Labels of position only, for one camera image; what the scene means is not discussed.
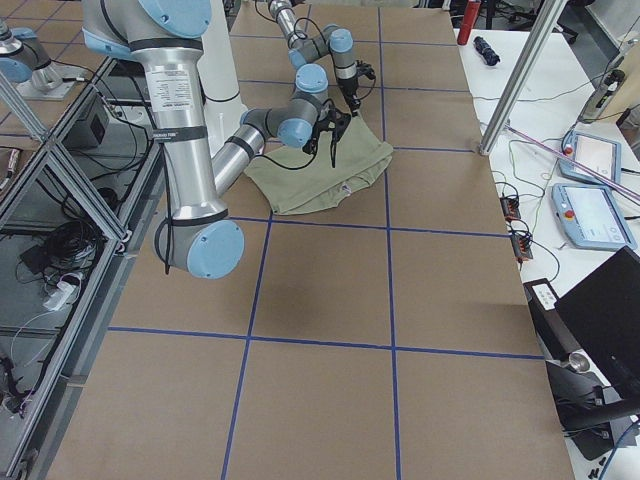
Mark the aluminium frame post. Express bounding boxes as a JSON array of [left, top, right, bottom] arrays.
[[478, 0, 567, 156]]

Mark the red cylinder bottle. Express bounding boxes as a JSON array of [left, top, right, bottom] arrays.
[[457, 0, 482, 46]]

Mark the folded dark blue umbrella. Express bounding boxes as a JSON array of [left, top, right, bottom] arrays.
[[473, 36, 500, 67]]

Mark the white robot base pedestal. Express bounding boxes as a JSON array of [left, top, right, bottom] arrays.
[[197, 0, 247, 155]]

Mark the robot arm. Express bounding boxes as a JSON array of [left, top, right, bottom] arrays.
[[267, 0, 367, 115], [82, 1, 357, 279]]

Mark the blue teach pendant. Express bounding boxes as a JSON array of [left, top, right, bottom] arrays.
[[551, 184, 637, 251], [561, 130, 621, 182]]

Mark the black laptop monitor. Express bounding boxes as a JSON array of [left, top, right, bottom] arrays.
[[555, 247, 640, 398]]

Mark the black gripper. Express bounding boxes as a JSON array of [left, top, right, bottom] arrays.
[[339, 75, 361, 117], [319, 110, 351, 168]]

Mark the lower blue teach pendant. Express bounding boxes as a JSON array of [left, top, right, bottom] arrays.
[[551, 184, 637, 251]]

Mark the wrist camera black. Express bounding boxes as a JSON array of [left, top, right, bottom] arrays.
[[302, 131, 321, 156], [356, 60, 376, 81]]

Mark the olive green long-sleeve shirt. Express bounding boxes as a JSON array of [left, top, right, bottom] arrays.
[[245, 117, 394, 215]]

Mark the upper blue teach pendant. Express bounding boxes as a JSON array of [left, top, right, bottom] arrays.
[[561, 130, 621, 182]]

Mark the orange electronics board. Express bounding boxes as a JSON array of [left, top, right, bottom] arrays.
[[510, 230, 533, 264], [499, 196, 521, 221]]

